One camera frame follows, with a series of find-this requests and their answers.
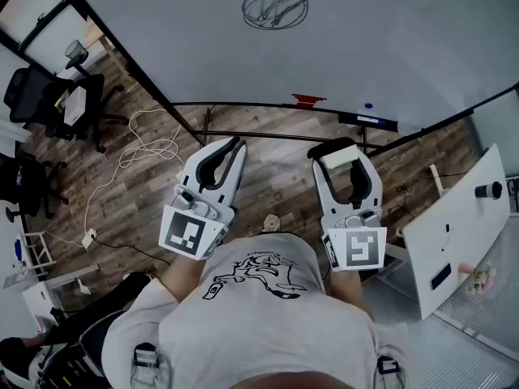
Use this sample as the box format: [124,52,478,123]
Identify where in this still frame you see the black framed glass partition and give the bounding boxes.
[0,0,89,69]

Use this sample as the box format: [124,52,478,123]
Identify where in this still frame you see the black board eraser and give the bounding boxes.
[337,110,401,134]

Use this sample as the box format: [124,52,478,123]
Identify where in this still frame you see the black cup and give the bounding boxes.
[474,181,504,200]

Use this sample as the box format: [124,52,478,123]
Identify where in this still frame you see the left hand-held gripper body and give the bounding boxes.
[157,174,238,262]

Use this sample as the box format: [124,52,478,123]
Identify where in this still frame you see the white cable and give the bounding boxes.
[83,109,186,237]

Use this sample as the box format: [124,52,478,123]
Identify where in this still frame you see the red board marker holder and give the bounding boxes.
[290,92,328,109]

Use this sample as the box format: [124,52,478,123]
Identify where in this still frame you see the pink flower bouquet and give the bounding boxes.
[457,260,498,296]

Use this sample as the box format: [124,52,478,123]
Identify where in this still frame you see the white table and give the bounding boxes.
[401,143,513,320]

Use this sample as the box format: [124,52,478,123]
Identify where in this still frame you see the person's right forearm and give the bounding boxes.
[330,267,375,322]

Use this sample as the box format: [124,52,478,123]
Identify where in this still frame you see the black mesh wastebasket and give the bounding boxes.
[63,39,89,71]

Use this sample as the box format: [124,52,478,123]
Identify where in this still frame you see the person's left forearm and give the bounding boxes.
[161,253,214,304]

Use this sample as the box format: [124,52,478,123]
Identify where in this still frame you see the grey printed t-shirt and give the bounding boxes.
[101,232,411,389]

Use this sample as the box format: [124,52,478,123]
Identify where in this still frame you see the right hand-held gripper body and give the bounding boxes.
[320,207,388,274]

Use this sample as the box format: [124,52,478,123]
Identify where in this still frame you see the white box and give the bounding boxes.
[62,86,88,128]

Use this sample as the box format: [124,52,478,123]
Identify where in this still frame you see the black floor cable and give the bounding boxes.
[93,235,174,267]

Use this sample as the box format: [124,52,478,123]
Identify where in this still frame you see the black metal stand bars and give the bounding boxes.
[190,104,392,157]

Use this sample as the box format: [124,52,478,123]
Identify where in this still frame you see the white cabinet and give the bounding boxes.
[21,278,83,332]

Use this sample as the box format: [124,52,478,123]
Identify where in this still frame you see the black phone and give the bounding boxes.
[430,263,453,292]

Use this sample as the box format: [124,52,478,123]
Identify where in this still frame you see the large white whiteboard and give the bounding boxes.
[66,0,519,137]

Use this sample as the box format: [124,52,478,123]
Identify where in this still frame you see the white stool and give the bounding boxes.
[17,230,58,278]

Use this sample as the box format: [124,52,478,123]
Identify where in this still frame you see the black mesh office chair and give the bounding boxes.
[2,65,127,154]

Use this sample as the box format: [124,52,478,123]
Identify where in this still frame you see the black swivel chair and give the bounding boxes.
[0,151,71,220]

